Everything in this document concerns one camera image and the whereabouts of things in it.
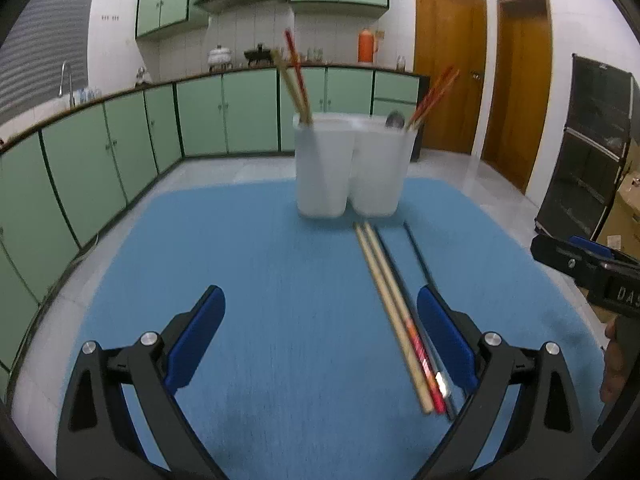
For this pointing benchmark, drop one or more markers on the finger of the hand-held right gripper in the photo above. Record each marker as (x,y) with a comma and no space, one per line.
(595,246)
(560,255)

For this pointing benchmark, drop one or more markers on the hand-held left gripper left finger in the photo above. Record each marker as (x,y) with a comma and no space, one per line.
(192,345)

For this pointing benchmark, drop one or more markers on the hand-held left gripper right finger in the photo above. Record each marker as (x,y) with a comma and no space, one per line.
(445,340)

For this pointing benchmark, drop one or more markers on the wooden chopstick red patterned end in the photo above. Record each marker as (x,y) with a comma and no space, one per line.
(400,305)
(388,310)

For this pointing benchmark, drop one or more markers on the black chopstick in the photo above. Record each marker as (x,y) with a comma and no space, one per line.
(419,255)
(394,272)

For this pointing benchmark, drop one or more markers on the white double utensil holder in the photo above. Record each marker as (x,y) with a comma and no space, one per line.
(325,170)

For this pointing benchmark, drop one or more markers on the metal spoon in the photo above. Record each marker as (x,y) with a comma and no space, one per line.
(395,119)

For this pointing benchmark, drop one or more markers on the wooden chopstick orange end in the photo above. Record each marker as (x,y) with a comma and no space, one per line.
(290,85)
(298,72)

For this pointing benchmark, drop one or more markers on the person's right hand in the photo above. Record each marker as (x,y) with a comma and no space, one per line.
(612,360)

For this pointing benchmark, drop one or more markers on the cardboard box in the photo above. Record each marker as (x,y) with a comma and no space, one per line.
(627,210)

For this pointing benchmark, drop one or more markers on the black folding rack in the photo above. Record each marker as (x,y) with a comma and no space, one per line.
(585,160)

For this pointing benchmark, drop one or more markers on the blue table mat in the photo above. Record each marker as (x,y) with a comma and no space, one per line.
(280,285)

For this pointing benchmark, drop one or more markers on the plain wooden door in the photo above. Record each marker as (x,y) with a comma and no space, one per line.
(520,95)

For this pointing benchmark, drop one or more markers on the green kitchen base cabinets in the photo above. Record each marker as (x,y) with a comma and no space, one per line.
(80,160)

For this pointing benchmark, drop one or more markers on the glass jar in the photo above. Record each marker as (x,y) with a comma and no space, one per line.
(400,63)

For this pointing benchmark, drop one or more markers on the bottles by sink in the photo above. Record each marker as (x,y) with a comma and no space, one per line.
(89,95)

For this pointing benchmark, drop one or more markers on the orange thermos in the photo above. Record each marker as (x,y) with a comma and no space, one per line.
(366,47)

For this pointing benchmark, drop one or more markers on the white cooking pot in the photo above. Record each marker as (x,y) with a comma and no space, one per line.
(220,56)

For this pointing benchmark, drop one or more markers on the metal faucet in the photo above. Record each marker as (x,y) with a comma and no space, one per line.
(63,77)

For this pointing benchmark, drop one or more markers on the glass container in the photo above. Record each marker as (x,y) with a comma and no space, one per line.
(316,55)

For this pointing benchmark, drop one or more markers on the grey window blind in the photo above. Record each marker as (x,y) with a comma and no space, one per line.
(45,50)

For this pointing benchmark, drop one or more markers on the wall outlets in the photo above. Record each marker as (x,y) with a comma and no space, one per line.
(110,17)

